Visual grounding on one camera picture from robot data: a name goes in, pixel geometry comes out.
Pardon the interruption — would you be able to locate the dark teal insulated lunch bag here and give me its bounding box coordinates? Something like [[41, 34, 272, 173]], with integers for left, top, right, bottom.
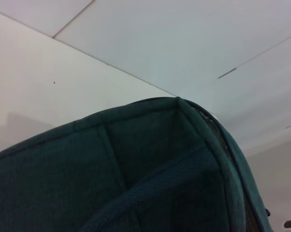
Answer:
[[0, 96, 274, 232]]

